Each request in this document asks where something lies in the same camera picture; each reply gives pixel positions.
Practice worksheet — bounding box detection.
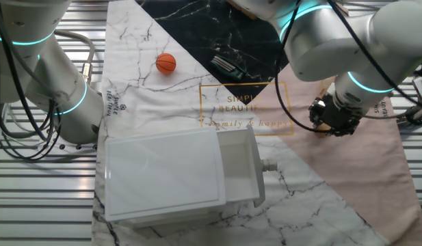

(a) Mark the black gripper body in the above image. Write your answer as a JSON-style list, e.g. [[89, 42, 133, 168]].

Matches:
[[319, 92, 364, 133]]

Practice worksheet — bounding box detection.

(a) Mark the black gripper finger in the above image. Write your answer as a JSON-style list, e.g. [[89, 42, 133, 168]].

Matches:
[[328, 124, 358, 137], [308, 98, 326, 126]]

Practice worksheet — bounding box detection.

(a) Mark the marble and pink tablecloth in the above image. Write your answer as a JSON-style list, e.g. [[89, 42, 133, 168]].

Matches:
[[92, 0, 422, 246]]

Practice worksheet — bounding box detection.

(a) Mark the white drawer with knob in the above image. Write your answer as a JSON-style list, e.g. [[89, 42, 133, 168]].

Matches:
[[215, 123, 278, 208]]

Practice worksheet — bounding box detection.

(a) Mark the orange mini basketball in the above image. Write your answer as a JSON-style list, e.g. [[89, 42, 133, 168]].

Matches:
[[155, 53, 177, 77]]

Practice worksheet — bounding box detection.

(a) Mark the white drawer cabinet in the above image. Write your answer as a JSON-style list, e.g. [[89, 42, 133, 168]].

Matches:
[[103, 126, 228, 228]]

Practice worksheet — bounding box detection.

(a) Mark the black camera cable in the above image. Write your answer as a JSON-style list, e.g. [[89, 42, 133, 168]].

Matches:
[[274, 0, 422, 134]]

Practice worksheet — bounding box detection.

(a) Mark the grey robot power cable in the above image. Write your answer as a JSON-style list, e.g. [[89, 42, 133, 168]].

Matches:
[[53, 29, 96, 85]]

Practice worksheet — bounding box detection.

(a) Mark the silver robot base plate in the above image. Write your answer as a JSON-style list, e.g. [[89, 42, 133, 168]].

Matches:
[[38, 126, 98, 154]]

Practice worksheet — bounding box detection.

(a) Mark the black cable bundle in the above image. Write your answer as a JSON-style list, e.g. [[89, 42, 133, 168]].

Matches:
[[0, 10, 64, 161]]

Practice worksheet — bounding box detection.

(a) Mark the white thin cable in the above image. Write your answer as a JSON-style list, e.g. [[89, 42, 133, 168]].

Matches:
[[0, 104, 40, 151]]

